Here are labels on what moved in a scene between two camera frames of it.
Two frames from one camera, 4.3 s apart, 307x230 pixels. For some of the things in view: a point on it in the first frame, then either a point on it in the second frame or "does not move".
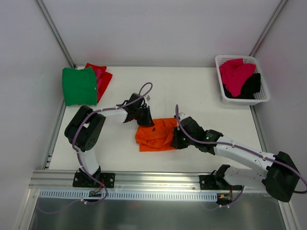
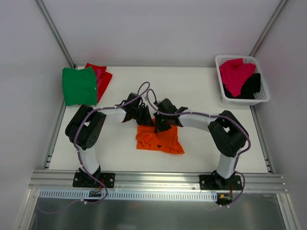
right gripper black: [178, 140] → [160, 119]
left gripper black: [146, 117] does not move
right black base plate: [211, 182] does not move
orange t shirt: [158, 137] does not move
